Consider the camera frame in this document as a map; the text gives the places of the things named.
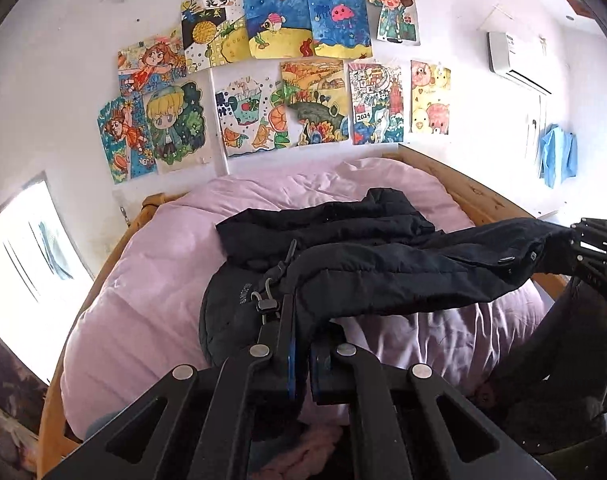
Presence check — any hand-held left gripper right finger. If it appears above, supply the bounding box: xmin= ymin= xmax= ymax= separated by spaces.
xmin=310 ymin=326 xmax=557 ymax=480

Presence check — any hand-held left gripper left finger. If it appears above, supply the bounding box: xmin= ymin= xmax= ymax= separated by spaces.
xmin=44 ymin=294 xmax=299 ymax=480

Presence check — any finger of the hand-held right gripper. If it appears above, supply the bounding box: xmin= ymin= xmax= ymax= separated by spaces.
xmin=569 ymin=217 xmax=607 ymax=252
xmin=573 ymin=247 xmax=607 ymax=306

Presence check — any black padded jacket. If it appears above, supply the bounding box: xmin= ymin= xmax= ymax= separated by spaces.
xmin=200 ymin=187 xmax=581 ymax=368

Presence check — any pink knitted sweater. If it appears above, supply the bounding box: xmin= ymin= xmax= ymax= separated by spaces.
xmin=271 ymin=417 xmax=347 ymax=480

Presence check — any blue hanging cloth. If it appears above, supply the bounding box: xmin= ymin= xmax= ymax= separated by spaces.
xmin=539 ymin=124 xmax=579 ymax=190

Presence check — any person's right leg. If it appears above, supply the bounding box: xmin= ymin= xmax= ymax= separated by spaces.
xmin=483 ymin=275 xmax=607 ymax=456

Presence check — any pink duvet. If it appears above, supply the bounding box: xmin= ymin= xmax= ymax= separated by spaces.
xmin=64 ymin=157 xmax=549 ymax=431

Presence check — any white air conditioner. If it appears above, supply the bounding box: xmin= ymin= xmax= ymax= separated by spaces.
xmin=487 ymin=31 xmax=554 ymax=95

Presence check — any bear and chick drawing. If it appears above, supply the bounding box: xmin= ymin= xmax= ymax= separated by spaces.
xmin=409 ymin=59 xmax=452 ymax=136

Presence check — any drink and oranges drawing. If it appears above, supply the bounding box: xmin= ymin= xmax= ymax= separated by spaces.
xmin=214 ymin=75 xmax=290 ymax=158

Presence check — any city buildings drawing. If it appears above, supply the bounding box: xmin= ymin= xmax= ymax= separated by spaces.
xmin=347 ymin=61 xmax=405 ymax=145

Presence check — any blond boy drawing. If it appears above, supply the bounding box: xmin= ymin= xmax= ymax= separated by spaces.
xmin=142 ymin=77 xmax=212 ymax=174

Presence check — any landscape with turtle drawing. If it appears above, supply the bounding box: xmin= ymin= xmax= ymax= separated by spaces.
xmin=279 ymin=58 xmax=351 ymax=147

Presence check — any bright window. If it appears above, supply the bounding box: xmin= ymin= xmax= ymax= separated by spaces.
xmin=0 ymin=172 xmax=93 ymax=383

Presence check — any swimming girl drawing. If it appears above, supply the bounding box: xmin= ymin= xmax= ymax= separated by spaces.
xmin=97 ymin=95 xmax=158 ymax=185

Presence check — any brown patterned cloth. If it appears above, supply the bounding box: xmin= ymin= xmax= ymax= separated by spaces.
xmin=0 ymin=319 xmax=50 ymax=480

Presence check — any red-haired boy drawing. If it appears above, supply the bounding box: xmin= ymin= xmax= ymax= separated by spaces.
xmin=363 ymin=0 xmax=421 ymax=46

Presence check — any orange-haired girl drawing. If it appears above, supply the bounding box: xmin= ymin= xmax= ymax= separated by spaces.
xmin=117 ymin=27 xmax=189 ymax=96

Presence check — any pink jellyfish drawing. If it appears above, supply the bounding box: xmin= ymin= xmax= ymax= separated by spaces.
xmin=305 ymin=0 xmax=373 ymax=60

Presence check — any pineapple drawing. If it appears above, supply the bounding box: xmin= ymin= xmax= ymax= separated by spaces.
xmin=180 ymin=0 xmax=252 ymax=74

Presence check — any fish drawing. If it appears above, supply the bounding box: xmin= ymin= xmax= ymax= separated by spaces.
xmin=242 ymin=0 xmax=315 ymax=60

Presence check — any wooden bed frame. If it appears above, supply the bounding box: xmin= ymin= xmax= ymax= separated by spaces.
xmin=36 ymin=144 xmax=607 ymax=477

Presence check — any white wall pipe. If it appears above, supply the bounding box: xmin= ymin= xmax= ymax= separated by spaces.
xmin=200 ymin=0 xmax=230 ymax=177

